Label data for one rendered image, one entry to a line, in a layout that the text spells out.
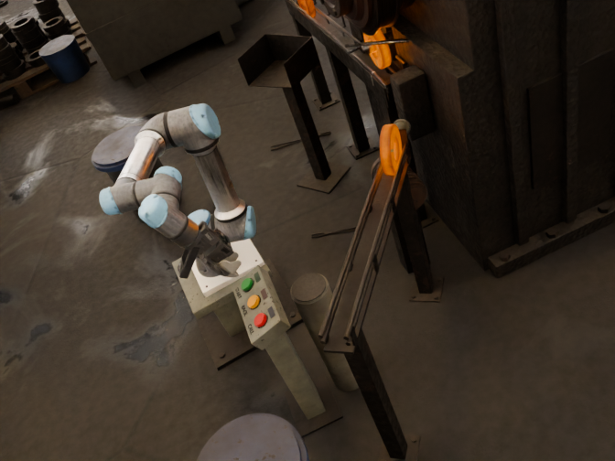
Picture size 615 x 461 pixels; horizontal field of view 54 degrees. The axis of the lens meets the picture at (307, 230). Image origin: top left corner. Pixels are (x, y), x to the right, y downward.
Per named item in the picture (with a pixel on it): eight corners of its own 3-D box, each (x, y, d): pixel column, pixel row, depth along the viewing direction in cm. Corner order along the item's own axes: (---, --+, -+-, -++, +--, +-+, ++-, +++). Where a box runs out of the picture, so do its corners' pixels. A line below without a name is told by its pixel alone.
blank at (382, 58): (367, 18, 217) (359, 22, 217) (384, 29, 205) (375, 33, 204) (378, 58, 226) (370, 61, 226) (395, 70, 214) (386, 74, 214)
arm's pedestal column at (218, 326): (218, 370, 238) (190, 333, 220) (190, 305, 267) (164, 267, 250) (307, 319, 243) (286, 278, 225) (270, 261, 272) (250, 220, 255)
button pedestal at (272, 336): (322, 369, 224) (266, 260, 183) (346, 423, 206) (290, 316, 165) (282, 389, 223) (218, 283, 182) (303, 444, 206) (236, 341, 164)
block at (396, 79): (427, 120, 217) (416, 61, 201) (438, 130, 211) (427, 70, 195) (401, 132, 217) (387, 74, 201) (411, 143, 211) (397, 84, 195)
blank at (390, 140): (404, 172, 196) (393, 173, 197) (400, 123, 193) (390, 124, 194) (392, 176, 181) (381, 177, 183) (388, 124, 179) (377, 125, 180)
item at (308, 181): (311, 158, 317) (264, 33, 268) (352, 167, 301) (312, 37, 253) (288, 184, 307) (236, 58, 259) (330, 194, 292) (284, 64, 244)
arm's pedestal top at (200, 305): (197, 320, 224) (193, 314, 221) (175, 268, 247) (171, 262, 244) (274, 277, 228) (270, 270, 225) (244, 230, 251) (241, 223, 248)
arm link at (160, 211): (159, 185, 154) (156, 210, 149) (189, 208, 161) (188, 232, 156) (137, 198, 157) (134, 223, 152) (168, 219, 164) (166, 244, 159)
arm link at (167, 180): (137, 169, 165) (132, 199, 158) (176, 161, 163) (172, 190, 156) (150, 188, 171) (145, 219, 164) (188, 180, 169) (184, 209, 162)
